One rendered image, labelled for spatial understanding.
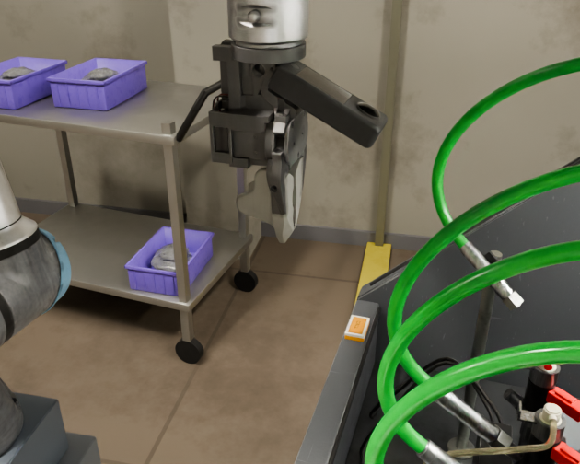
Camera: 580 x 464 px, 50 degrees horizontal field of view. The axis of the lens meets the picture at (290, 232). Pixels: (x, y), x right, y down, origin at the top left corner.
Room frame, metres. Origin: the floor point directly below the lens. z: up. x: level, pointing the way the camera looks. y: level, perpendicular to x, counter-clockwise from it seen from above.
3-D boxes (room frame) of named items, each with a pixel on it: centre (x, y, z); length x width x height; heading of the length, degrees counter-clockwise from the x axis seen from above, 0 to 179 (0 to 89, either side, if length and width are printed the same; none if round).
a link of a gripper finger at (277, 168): (0.58, 0.01, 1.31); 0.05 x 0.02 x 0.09; 163
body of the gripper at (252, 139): (0.61, 0.03, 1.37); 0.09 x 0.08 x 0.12; 73
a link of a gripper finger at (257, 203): (0.59, 0.03, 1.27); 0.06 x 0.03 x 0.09; 73
